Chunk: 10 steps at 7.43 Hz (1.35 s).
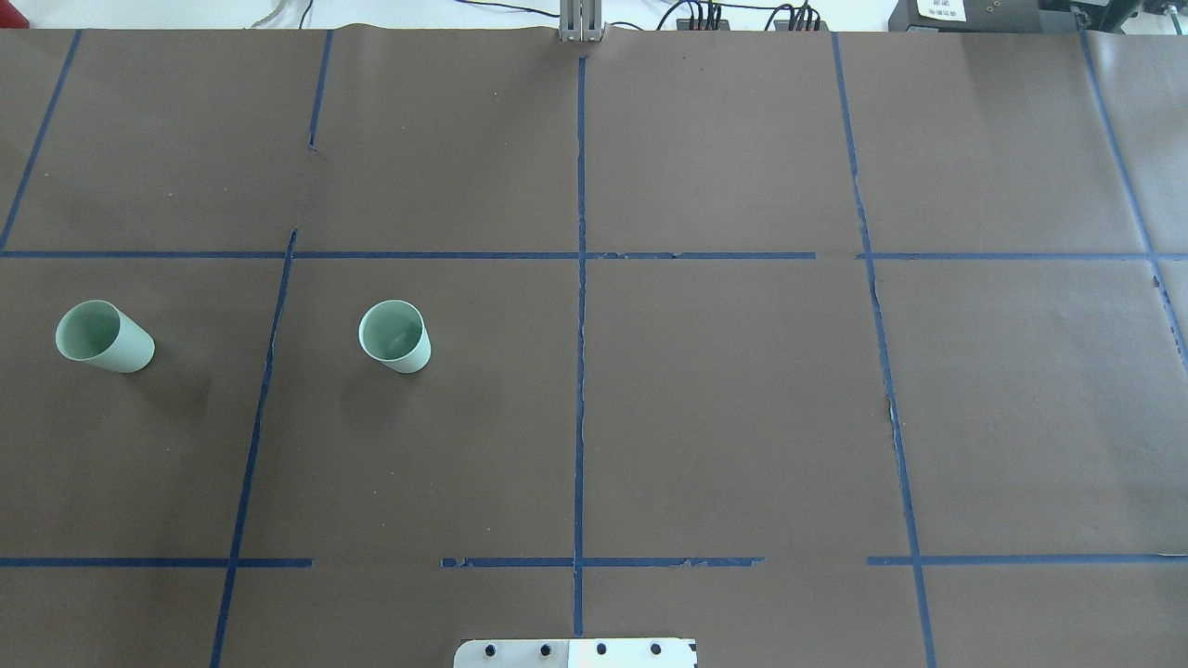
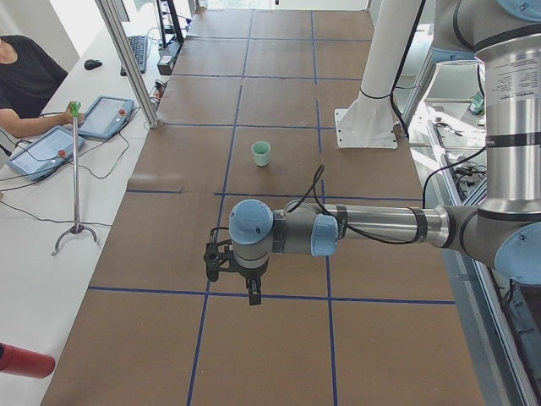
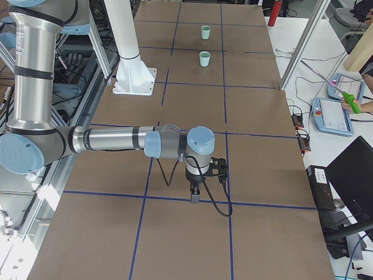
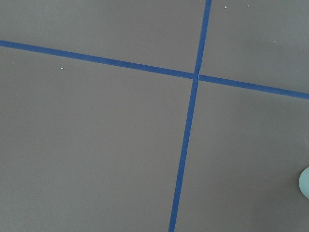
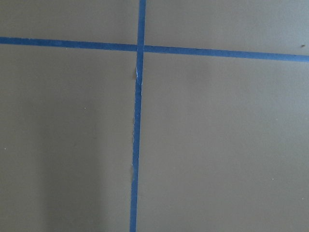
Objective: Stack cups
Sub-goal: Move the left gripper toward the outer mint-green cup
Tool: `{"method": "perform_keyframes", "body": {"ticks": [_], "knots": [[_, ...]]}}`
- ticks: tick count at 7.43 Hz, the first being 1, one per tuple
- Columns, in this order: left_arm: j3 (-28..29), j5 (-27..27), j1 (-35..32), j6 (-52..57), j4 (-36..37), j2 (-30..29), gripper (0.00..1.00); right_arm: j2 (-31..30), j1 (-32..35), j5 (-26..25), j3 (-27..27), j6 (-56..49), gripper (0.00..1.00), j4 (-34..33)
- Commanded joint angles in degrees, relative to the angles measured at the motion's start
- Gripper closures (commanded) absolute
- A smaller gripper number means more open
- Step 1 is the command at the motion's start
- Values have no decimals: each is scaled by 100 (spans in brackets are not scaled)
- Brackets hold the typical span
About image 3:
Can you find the person's hand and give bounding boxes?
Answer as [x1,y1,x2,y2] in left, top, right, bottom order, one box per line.
[342,98,361,114]

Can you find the far black orange power strip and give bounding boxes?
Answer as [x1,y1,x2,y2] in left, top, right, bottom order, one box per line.
[291,114,304,130]

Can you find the green handled pointer stick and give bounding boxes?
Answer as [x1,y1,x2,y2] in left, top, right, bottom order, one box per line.
[300,60,355,100]

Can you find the black orange power strip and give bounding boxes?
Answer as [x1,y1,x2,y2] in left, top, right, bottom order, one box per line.
[291,114,304,130]
[295,128,311,155]

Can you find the near black orange power strip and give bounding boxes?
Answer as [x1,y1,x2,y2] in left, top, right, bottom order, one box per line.
[295,128,311,155]

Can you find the aluminium frame post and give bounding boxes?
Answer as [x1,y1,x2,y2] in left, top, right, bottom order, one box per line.
[279,0,330,90]

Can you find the far teach pendant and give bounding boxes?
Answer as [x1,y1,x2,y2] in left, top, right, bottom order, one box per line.
[327,73,366,101]

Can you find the green cup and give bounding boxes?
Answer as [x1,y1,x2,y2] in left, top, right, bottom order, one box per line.
[199,51,211,67]
[200,25,211,40]

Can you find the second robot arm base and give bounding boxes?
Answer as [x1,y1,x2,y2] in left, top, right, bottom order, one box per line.
[61,0,91,35]

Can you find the black monitor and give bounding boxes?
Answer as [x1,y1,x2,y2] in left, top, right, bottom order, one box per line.
[326,136,372,218]

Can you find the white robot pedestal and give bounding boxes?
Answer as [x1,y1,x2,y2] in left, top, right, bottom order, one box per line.
[104,0,157,96]

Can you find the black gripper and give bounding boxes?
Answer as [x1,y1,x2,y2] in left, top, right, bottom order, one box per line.
[185,170,207,204]

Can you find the black computer box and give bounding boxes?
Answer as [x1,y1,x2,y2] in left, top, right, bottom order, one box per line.
[306,165,336,211]

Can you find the grey office chair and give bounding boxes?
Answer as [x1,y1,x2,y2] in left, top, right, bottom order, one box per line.
[333,8,368,42]

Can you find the red fire extinguisher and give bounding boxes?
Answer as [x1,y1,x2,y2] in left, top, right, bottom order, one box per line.
[268,0,282,27]

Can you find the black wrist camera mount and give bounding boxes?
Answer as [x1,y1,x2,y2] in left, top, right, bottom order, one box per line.
[206,157,228,185]

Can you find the near teach pendant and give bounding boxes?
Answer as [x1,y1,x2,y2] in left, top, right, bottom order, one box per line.
[311,97,354,137]

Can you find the teach pendant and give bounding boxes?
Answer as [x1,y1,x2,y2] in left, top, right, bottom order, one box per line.
[311,97,354,137]
[327,73,366,101]

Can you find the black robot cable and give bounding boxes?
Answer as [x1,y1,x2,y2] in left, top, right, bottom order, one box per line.
[156,156,234,217]

